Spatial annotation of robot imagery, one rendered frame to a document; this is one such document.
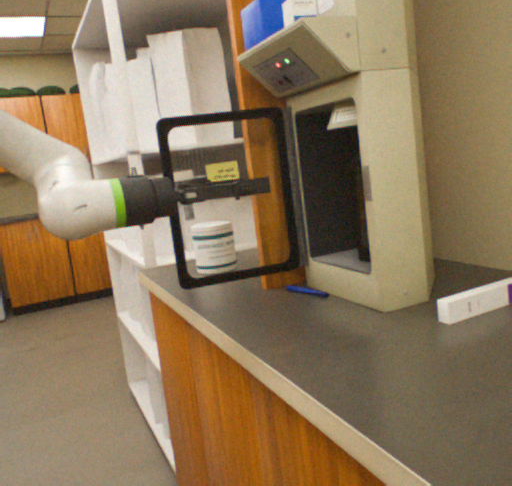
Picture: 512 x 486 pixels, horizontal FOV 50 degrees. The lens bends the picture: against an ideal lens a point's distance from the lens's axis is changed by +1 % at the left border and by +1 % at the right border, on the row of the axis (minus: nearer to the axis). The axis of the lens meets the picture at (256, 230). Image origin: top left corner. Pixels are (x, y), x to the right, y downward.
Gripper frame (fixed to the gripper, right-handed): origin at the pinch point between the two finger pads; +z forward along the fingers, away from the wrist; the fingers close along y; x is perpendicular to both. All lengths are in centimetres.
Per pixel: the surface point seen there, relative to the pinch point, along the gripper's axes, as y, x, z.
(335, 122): -0.8, -10.8, 20.9
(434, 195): 19, 11, 63
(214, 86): 124, -38, 40
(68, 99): 508, -90, 18
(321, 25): -14.2, -27.3, 11.5
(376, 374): -36.9, 28.3, 1.1
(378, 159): -14.1, -2.3, 21.4
